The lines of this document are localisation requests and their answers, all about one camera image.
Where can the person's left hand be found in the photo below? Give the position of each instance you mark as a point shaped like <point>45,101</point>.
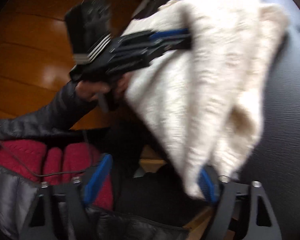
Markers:
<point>90,91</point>

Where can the black leather ottoman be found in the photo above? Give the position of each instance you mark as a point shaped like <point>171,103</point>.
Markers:
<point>273,168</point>

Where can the dark red trousers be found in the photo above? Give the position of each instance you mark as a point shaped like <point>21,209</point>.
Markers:
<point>26,156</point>

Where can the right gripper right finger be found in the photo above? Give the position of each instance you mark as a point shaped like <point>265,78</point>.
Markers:
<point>209,184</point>

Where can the cream knitted sweater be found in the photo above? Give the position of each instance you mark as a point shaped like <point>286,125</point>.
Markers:
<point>204,105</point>

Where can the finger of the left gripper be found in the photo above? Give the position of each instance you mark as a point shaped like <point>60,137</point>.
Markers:
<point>177,34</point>
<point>164,44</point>

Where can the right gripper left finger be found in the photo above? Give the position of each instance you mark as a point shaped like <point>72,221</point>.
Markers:
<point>94,179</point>

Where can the black jacket hem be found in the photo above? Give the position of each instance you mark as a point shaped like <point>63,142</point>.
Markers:
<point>31,210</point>

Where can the black jacket left sleeve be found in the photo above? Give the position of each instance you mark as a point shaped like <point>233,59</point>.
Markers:
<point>57,117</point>

